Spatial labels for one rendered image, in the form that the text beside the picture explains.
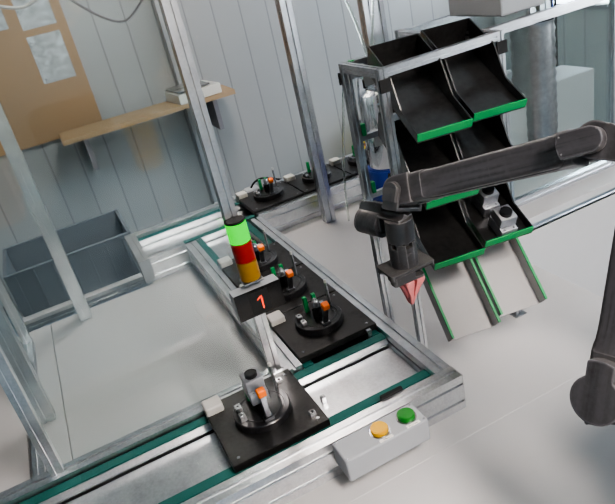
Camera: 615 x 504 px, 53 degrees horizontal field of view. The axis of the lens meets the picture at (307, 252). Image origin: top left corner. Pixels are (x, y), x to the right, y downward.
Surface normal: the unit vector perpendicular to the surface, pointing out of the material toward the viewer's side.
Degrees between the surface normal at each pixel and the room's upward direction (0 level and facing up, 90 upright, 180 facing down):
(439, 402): 90
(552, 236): 90
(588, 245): 90
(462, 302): 45
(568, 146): 66
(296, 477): 90
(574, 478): 0
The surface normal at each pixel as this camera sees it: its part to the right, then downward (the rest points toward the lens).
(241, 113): 0.40, 0.33
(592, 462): -0.21, -0.87
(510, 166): -0.73, 0.11
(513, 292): 0.04, -0.34
